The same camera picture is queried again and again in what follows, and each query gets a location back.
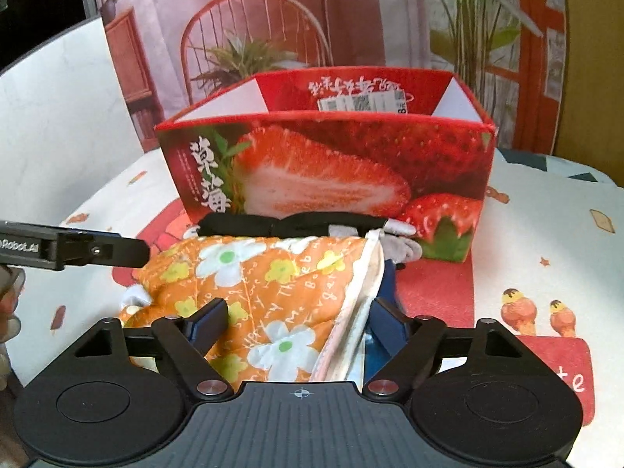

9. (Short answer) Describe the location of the blue white tissue pack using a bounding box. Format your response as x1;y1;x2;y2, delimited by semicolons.
340;257;408;386

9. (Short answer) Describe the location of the orange floral cloth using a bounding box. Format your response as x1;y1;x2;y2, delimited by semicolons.
119;231;384;388

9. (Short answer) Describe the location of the black eye mask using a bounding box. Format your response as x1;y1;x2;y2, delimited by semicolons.
197;211;389;239

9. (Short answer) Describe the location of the grey white soft toy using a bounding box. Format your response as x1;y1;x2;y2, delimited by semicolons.
328;216;423;264

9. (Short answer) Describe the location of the living room backdrop poster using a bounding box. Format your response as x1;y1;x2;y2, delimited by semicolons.
95;0;566;153

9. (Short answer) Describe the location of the person's hand at left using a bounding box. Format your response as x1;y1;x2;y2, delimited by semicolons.
0;264;25;391

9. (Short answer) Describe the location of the white board at left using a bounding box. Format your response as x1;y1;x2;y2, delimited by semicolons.
1;17;143;225

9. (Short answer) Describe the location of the white cartoon print tablecloth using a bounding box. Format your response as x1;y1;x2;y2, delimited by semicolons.
7;150;623;467

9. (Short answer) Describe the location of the red strawberry cardboard box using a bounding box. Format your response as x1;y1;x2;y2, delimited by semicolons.
156;67;496;262

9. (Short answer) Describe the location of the white barcode label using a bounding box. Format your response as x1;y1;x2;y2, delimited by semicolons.
317;90;408;114

